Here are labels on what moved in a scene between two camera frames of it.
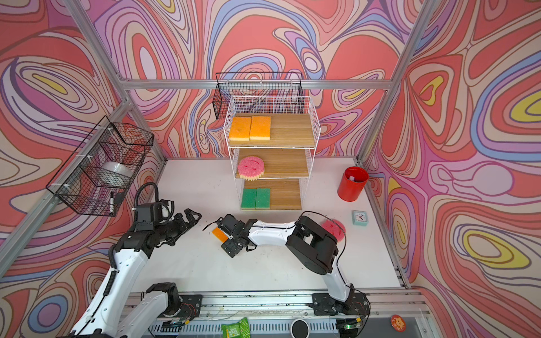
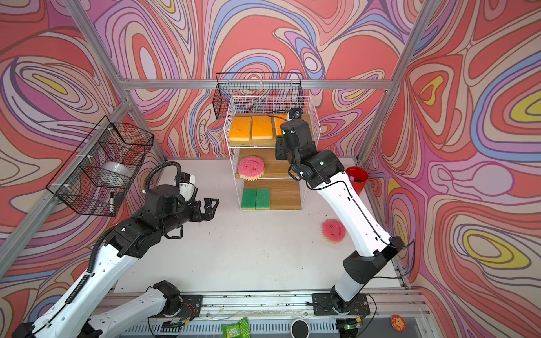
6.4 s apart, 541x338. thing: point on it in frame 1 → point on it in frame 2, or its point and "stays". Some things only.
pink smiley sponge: [336, 228] stays
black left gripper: [184, 226] → [199, 216]
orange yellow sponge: [260, 128] stays
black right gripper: [229, 248] → [280, 145]
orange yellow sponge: [240, 129] stays
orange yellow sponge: [220, 234] → [279, 120]
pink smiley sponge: [251, 168] stays
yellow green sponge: [249, 198] stays
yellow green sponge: [263, 198] stays
